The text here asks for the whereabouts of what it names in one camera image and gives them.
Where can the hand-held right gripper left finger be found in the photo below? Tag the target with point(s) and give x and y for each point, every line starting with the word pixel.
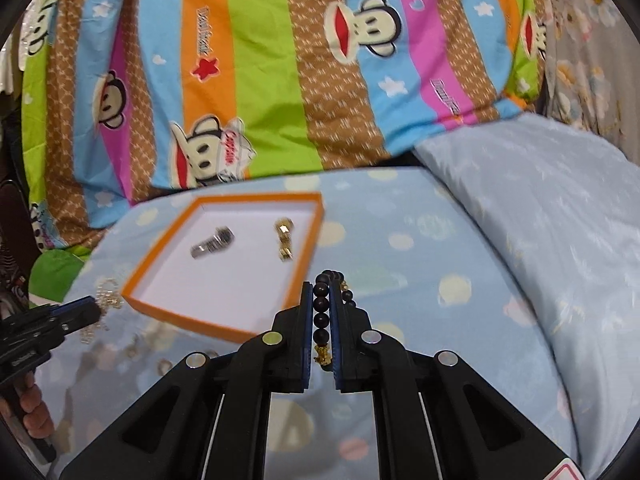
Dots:
pixel 303 330

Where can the grey floral cloth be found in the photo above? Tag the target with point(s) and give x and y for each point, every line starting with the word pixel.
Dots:
pixel 585 50

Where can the striped monkey print blanket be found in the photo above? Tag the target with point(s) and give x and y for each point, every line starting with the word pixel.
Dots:
pixel 280 60

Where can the person's left hand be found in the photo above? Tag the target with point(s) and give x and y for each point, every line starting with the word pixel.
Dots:
pixel 37 410

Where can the pale blue pillow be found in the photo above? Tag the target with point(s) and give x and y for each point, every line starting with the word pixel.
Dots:
pixel 550 240

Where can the blue dotted bed sheet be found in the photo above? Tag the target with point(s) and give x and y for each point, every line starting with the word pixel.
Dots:
pixel 410 270

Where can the silver watch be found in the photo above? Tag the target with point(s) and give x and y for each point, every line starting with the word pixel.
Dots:
pixel 212 243

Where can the dark patterned cloth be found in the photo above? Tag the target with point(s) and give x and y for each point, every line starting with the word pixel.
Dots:
pixel 12 220

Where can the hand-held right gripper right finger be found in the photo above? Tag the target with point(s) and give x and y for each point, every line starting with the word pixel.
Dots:
pixel 340 335

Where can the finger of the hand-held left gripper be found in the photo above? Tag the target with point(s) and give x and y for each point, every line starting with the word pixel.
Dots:
pixel 80 314

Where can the orange jewelry box tray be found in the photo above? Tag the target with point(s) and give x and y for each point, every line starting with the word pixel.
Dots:
pixel 220 260

